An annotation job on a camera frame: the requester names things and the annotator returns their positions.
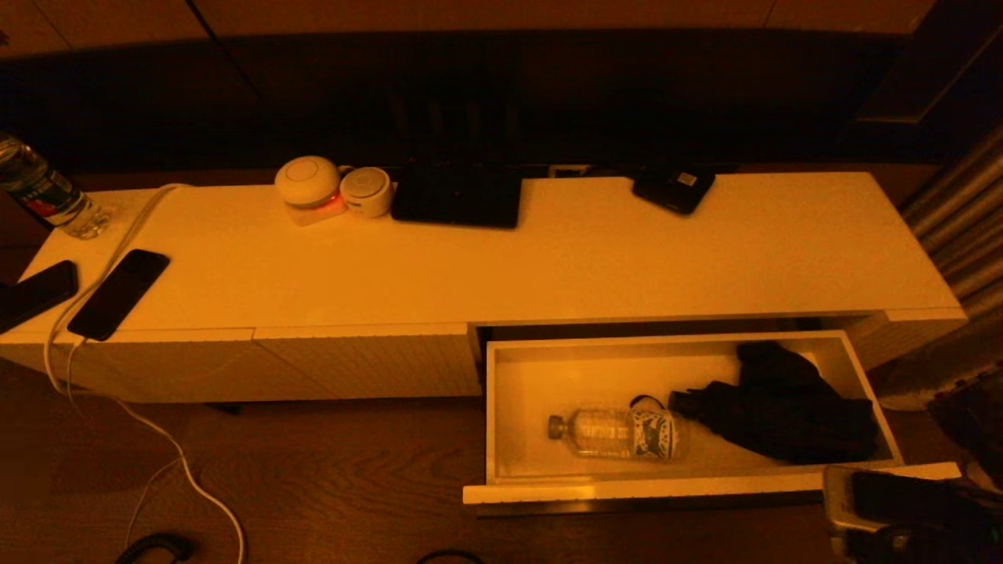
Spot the black umbrella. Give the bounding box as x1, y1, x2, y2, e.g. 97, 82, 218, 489
629, 340, 880, 465

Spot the clear grey-capped water bottle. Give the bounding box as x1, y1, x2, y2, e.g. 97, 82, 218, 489
547, 403, 681, 461

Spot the white cabinet drawer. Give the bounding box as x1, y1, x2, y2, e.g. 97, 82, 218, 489
462, 329, 963, 518

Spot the white long low cabinet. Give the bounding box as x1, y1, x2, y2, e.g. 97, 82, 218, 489
0, 171, 969, 404

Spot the small black labelled device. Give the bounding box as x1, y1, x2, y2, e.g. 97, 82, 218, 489
633, 163, 716, 215

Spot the white ribbed cabinet door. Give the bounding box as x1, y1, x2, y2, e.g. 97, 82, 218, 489
252, 324, 483, 400
0, 327, 338, 403

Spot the black flat tablet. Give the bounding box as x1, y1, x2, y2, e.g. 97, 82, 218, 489
390, 153, 523, 230

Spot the small white round speaker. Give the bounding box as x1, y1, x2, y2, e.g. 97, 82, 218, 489
339, 166, 393, 219

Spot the large white round device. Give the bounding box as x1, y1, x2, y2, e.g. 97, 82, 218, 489
273, 155, 347, 226

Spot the black smartphone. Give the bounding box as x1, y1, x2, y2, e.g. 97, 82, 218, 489
0, 259, 79, 334
67, 248, 170, 342

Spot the red-labelled water bottle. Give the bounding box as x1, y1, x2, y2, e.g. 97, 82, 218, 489
0, 132, 110, 238

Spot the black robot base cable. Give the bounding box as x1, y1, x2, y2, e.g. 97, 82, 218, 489
415, 548, 487, 564

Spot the black coiled cable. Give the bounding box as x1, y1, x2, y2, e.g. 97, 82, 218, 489
114, 531, 193, 564

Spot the thick white power cable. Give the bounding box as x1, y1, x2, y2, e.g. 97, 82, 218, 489
41, 182, 245, 564

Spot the thin white charging cable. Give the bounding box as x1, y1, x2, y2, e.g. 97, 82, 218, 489
67, 337, 185, 549

